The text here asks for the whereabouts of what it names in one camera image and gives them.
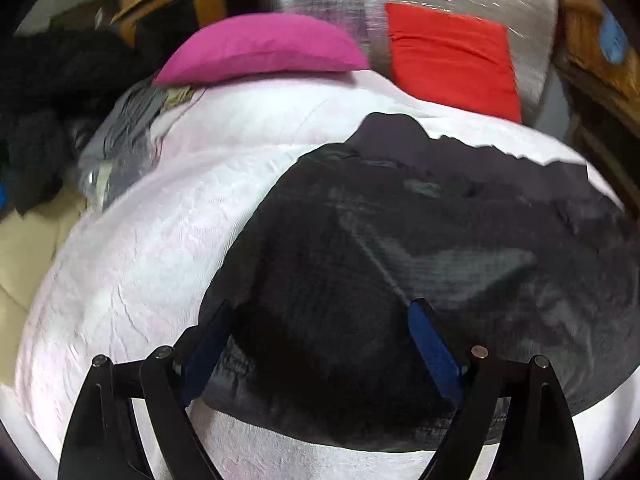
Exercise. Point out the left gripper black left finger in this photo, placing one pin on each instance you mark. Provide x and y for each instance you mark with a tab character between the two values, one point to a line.
118	401

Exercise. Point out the wicker basket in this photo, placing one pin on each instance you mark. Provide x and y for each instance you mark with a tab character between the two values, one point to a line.
614	85

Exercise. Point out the dark clothes pile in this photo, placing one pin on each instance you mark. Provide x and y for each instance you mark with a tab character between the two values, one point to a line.
56	89

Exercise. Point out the red pillow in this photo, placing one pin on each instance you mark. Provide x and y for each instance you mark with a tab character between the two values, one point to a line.
454	60

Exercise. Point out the grey folded clothes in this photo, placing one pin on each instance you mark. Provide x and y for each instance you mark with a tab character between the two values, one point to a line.
122	149

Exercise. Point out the pink pillow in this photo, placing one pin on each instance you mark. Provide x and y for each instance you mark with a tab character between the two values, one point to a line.
261	43

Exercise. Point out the black quilted puffer jacket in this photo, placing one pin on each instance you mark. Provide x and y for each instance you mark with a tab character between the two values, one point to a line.
519	257

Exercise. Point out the white textured bedspread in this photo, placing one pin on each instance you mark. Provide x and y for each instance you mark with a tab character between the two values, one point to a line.
131	277

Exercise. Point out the wooden shelf unit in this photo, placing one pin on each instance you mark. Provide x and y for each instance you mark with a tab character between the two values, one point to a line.
612	149

